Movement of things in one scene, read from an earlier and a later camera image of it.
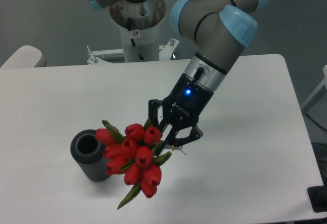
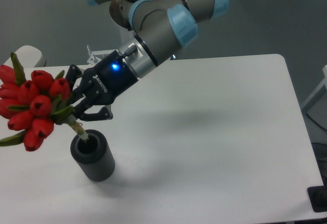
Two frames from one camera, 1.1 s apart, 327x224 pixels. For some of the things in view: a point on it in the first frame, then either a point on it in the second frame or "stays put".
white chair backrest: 26,57 stays put
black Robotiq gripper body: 184,107 to 107,81
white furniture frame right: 323,83 stays put
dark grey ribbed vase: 89,152 stays put
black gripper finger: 153,112 to 73,73
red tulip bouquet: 136,155 to 33,106
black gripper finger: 173,141 to 78,111
